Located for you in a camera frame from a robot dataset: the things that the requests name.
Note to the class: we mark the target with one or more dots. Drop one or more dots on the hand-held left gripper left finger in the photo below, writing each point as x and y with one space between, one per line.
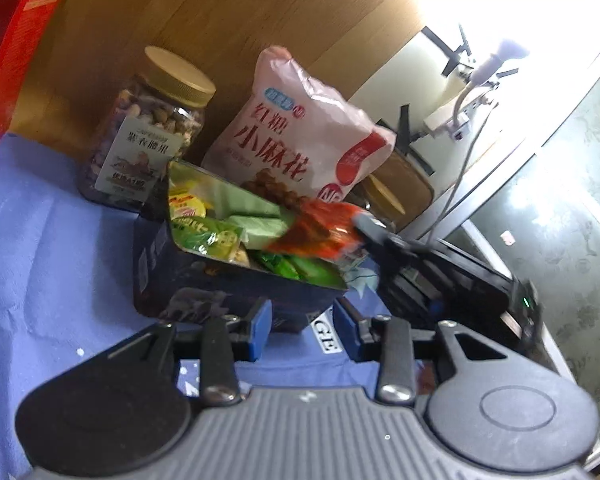
261 330

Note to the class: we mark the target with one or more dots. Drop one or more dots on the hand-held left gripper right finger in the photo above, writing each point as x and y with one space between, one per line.
346 332

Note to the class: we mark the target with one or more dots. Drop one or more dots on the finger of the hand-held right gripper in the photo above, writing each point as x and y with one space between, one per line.
375 230

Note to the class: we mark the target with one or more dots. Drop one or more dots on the red snack packet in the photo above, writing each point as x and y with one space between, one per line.
320 235

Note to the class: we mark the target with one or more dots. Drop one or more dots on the bright green crinkled packet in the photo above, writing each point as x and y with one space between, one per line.
295 267

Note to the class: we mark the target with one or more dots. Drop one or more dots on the black snack box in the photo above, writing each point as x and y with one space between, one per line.
205 280

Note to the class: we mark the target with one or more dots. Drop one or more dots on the pale green striped packet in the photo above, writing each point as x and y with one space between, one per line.
257 225

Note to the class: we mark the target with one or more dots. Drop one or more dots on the green packet with yellow label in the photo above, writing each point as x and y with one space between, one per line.
207 237

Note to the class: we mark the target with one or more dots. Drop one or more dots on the yellow nut packet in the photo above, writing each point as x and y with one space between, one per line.
190 205

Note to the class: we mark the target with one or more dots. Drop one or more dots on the white power strip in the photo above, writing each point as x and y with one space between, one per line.
445 122

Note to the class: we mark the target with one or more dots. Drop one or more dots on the pink snack bag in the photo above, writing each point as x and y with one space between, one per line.
290 130

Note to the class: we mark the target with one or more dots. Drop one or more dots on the white plug adapter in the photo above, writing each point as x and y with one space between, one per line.
500 55

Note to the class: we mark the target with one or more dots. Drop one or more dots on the short gold-lid nut jar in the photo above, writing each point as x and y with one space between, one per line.
145 135

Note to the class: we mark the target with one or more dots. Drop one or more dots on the blue printed blanket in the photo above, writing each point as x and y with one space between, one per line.
40 260

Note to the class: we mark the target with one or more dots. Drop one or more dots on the wooden headboard panel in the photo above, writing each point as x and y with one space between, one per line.
230 10

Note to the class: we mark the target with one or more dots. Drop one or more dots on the red gift box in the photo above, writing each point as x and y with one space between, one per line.
10 60

